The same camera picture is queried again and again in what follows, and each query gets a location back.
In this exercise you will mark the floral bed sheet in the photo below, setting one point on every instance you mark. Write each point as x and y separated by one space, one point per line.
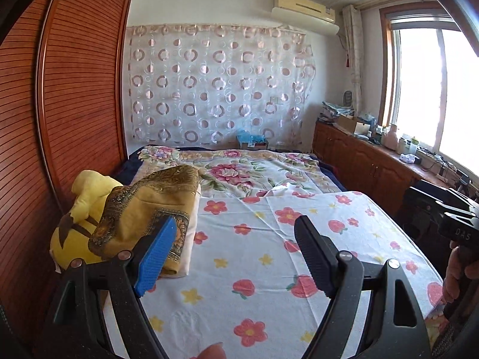
125 168

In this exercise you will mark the circle patterned sheer curtain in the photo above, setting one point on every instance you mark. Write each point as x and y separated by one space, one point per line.
217 82

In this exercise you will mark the cardboard box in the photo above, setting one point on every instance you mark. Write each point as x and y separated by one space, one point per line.
351 125

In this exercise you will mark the low wooden cabinet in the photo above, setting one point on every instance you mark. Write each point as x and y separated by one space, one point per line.
355 157

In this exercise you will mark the person's left hand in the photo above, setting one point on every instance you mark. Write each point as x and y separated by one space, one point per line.
213 351

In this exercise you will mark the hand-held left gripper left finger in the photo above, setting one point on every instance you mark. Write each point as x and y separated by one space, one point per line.
157 258

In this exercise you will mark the person's right hand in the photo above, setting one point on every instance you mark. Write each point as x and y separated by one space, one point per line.
454 275

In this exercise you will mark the wooden slatted wardrobe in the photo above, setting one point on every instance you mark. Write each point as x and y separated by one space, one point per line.
75 82

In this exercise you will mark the yellow plush toy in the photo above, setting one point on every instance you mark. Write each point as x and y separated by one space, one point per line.
82 232

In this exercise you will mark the stack of folded cloths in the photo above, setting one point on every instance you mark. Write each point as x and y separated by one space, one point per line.
336 109

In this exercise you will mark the brown patterned garment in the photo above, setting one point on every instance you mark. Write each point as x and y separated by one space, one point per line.
149 209

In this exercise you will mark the white jug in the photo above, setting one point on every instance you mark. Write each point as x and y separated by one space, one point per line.
391 138

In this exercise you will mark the pale purple cloth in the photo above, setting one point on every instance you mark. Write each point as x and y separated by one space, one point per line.
408 158

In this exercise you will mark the wall air conditioner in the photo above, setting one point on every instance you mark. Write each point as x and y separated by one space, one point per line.
305 13

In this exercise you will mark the floral blanket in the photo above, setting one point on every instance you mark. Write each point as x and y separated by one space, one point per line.
239 172

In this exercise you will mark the cream folded cloth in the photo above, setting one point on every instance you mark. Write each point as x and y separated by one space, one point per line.
189 239

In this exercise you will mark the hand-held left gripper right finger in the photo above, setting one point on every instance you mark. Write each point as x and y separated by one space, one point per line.
314 258

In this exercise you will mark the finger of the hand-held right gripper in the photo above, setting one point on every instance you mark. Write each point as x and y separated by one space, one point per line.
423 205

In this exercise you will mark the blue packet box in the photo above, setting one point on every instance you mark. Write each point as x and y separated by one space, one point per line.
250 140

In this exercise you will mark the beige window curtain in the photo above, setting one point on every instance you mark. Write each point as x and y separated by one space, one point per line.
353 52

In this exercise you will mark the window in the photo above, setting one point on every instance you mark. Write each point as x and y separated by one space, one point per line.
430 89

